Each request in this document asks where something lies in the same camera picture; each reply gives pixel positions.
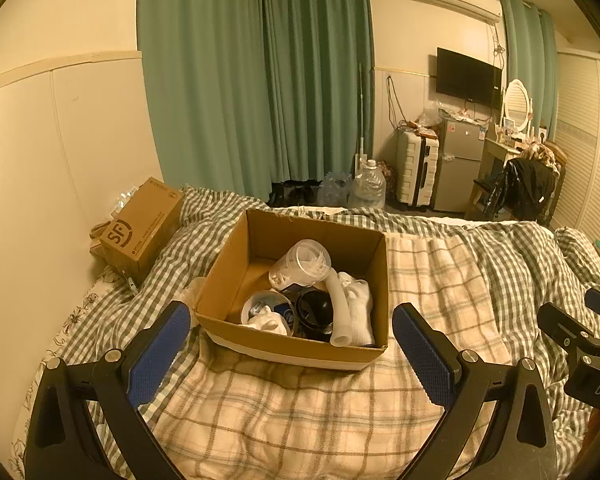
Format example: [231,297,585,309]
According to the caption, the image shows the small silver fridge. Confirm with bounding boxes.
[432,117,487,214]

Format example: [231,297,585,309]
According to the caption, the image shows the white ribbed suitcase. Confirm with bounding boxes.
[395,129,440,206]

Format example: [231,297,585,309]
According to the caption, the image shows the closed printed cardboard box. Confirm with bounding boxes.
[98,176,185,286]

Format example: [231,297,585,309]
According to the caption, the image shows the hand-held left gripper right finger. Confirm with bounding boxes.
[391,302,564,480]

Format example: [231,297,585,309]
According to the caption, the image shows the black container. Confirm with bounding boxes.
[294,287,337,344]

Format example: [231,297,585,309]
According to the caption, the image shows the white bowl with blue label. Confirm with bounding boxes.
[240,289,297,336]

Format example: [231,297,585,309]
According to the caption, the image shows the clear plastic container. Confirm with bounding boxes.
[268,239,334,291]

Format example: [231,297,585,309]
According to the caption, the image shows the white louvered wardrobe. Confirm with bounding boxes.
[549,49,600,247]

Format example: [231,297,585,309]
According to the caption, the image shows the white oval mirror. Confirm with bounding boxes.
[502,78,534,134]

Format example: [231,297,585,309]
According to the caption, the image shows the white pole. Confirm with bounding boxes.
[354,62,369,177]

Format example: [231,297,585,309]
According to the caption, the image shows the narrow green curtain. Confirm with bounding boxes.
[498,0,559,141]

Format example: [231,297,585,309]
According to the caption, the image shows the wooden chair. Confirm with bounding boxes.
[467,157,564,222]

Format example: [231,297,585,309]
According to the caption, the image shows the crushed clear water jug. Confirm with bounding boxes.
[317,172,354,207]

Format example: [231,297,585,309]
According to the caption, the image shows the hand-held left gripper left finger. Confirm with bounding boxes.
[24,301,192,480]

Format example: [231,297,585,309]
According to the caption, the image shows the crumpled white tissue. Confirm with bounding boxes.
[172,277,206,311]

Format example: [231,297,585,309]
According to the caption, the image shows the black jacket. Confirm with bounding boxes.
[484,157,556,221]

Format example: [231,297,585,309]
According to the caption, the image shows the large clear water jug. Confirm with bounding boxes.
[347,158,386,210]

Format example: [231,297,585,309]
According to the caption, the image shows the green checked duvet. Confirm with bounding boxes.
[15,184,600,480]

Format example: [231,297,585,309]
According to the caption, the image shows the wide green curtain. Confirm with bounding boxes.
[137,0,376,206]

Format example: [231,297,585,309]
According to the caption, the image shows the white tube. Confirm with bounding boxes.
[328,269,354,349]

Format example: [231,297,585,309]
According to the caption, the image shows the white sock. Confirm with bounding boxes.
[337,270,376,347]

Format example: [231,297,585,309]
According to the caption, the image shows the beige plaid blanket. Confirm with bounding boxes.
[151,232,512,480]

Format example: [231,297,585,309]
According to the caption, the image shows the black wall television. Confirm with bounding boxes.
[435,47,503,109]

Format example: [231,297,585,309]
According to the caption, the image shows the white dressing table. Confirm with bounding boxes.
[479,134,524,182]

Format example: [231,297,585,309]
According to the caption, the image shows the dark shoes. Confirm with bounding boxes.
[269,179,321,206]

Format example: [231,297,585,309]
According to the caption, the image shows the white plush toy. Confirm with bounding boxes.
[247,309,291,335]

